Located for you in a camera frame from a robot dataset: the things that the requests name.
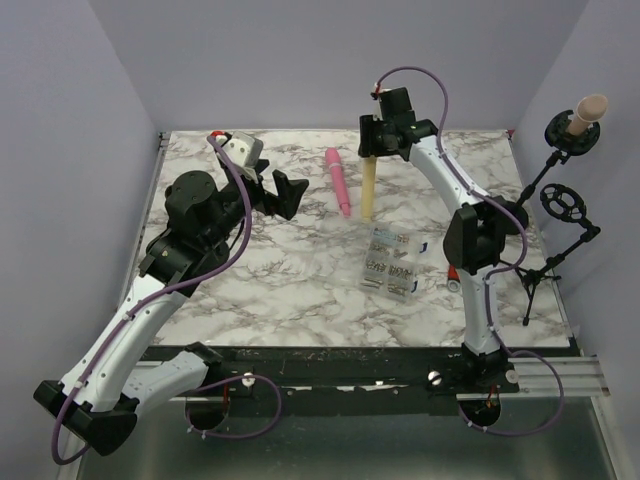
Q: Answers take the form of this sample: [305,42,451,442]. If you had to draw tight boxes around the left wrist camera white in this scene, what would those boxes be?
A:
[211,131,264,183]

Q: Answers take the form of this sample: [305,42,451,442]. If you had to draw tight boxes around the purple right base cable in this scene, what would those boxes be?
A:
[457,349,565,436]

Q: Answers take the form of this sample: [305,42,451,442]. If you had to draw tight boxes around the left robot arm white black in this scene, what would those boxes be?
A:
[34,169,309,456]

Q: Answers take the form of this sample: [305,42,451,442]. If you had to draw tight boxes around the beige pink toy microphone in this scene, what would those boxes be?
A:
[566,94,609,136]

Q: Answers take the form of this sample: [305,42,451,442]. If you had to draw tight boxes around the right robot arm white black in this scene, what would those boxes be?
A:
[358,86,510,392]

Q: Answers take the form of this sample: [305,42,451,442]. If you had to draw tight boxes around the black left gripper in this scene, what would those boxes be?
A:
[204,160,309,250]

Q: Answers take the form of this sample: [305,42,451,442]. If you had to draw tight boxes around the black tripod stand shock mount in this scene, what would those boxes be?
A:
[514,182,601,327]

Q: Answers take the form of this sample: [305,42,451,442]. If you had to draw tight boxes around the yellow toy microphone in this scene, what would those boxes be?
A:
[361,156,377,221]

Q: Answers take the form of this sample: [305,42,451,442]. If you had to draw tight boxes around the black stand with shock mount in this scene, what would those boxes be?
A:
[508,110,600,230]

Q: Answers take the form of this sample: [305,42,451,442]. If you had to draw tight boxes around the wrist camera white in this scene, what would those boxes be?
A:
[371,81,395,110]
[211,131,264,183]

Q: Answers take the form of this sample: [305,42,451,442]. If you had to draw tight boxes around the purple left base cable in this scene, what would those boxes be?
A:
[185,374,285,441]

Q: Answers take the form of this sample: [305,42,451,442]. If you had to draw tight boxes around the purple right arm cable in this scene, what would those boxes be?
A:
[377,66,529,361]

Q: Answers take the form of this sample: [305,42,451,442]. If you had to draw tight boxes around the orange handled adjustable wrench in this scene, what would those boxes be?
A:
[447,265,461,292]

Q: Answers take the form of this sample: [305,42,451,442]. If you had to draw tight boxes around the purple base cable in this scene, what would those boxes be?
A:
[457,349,565,436]
[185,374,285,441]

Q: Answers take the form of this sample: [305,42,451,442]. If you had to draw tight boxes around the clear plastic screw box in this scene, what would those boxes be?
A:
[357,222,428,303]

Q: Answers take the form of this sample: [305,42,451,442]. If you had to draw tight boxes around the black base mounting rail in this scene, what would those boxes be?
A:
[186,346,519,417]

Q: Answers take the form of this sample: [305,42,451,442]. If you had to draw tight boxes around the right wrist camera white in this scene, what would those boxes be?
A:
[371,81,395,110]

